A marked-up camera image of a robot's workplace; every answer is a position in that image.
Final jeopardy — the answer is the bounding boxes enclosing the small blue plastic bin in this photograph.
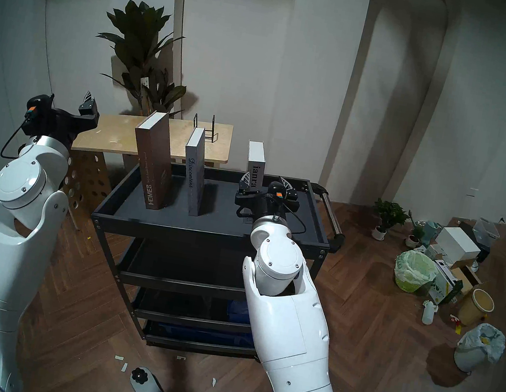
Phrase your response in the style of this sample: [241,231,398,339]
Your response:
[226,298,255,326]

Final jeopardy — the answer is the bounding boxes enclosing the open brown cardboard box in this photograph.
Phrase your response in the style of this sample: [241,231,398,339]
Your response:
[447,261,485,296]

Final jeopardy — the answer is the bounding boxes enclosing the tall dark-leaved potted plant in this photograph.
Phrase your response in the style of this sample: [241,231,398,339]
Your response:
[84,0,201,123]

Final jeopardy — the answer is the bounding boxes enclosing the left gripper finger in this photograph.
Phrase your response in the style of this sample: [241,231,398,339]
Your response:
[78,89,102,119]

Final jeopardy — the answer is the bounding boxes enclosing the black wire bookend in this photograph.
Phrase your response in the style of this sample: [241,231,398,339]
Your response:
[189,111,223,144]

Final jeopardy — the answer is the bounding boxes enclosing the silver cart push handle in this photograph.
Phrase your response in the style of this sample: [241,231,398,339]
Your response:
[307,185,353,254]

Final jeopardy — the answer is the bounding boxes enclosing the small sparse potted plant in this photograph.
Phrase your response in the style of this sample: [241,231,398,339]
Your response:
[402,212,428,251]

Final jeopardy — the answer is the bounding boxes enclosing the wide blue plastic bin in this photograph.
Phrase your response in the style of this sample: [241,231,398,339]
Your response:
[153,319,256,350]

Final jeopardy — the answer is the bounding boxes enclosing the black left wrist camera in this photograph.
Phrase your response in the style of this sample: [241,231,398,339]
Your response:
[24,90,55,121]

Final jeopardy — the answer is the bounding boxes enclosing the clear plastic container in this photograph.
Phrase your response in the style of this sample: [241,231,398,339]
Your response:
[470,217,503,249]

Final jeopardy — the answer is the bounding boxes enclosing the tan paper bucket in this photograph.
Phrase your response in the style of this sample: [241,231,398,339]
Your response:
[454,286,497,330]

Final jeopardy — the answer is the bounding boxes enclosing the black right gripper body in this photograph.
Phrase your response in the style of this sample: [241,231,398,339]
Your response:
[232,181,303,229]

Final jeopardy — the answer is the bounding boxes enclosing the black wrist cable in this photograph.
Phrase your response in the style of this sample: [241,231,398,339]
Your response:
[281,206,310,237]
[0,111,31,162]

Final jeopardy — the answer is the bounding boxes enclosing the bin with green bag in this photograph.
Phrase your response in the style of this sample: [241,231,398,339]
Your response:
[391,248,442,297]

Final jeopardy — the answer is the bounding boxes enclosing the small white bottle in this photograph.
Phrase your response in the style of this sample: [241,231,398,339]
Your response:
[420,300,439,326]

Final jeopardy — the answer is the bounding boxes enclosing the green and white carton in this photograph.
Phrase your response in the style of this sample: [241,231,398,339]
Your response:
[423,259,467,309]

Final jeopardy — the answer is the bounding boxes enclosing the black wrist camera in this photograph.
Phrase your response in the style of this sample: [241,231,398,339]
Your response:
[24,90,55,121]
[265,180,290,204]

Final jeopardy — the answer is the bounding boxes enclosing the tall brown HOMES book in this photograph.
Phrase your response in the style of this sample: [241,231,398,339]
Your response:
[122,108,183,213]

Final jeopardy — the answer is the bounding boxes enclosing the bin with white bag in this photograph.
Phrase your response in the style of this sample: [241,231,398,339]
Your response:
[451,319,506,379]

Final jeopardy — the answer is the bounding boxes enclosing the light plywood table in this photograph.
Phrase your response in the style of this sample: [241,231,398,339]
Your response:
[56,99,235,252]

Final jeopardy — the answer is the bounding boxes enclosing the bushy green potted plant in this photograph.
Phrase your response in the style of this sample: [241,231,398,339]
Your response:
[368,198,412,245]

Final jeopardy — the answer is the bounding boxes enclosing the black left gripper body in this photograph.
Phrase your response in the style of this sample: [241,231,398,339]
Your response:
[19,100,100,152]

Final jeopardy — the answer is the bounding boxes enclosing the grey Discontent book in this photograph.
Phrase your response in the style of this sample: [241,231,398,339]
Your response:
[174,126,213,217]

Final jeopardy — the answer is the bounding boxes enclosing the white cardboard box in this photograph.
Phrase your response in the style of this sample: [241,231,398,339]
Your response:
[432,224,484,270]

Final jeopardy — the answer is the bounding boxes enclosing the teal watering can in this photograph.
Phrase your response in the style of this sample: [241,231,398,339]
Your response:
[420,219,441,246]

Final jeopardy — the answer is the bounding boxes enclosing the white ianra book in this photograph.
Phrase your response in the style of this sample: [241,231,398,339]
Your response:
[241,140,270,190]

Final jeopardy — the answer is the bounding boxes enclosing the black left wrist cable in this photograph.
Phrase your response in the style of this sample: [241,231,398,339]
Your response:
[0,111,31,162]

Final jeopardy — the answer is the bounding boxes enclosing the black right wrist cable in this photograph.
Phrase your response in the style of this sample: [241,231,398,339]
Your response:
[281,206,310,237]

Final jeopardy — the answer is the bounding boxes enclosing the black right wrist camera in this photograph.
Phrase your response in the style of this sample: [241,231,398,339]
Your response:
[265,180,290,204]

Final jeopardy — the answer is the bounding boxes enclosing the black metal utility cart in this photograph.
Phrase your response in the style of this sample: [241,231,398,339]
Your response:
[72,145,353,373]

